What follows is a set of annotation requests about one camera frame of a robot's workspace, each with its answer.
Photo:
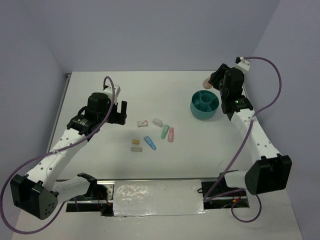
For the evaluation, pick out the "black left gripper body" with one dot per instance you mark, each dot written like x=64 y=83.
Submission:
x=115 y=117

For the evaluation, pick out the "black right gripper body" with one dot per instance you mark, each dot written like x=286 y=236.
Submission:
x=217 y=80

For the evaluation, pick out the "white staples box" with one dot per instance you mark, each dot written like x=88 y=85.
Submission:
x=142 y=123

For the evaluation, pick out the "yellow eraser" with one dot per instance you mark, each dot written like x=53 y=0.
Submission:
x=135 y=141

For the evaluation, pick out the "white grey eraser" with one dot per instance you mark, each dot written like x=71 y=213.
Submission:
x=136 y=149

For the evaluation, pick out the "blue correction tape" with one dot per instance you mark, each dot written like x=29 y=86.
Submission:
x=149 y=141

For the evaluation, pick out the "green correction tape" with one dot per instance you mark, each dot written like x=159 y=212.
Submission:
x=165 y=131

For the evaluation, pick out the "pink correction tape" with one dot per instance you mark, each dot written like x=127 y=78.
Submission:
x=170 y=137

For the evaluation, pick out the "pink-capped marker tube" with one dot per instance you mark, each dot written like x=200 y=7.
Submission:
x=206 y=84

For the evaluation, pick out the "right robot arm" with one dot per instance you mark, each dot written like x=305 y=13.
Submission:
x=270 y=169

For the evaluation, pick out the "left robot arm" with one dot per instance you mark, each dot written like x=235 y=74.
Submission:
x=38 y=192

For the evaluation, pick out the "teal round organizer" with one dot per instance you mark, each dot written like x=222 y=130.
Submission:
x=204 y=104

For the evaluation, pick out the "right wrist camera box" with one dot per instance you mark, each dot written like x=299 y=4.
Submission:
x=242 y=65

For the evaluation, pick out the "aluminium table edge rail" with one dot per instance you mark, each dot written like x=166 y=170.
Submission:
x=67 y=81

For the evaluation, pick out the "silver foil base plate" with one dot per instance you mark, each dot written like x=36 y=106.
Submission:
x=157 y=198

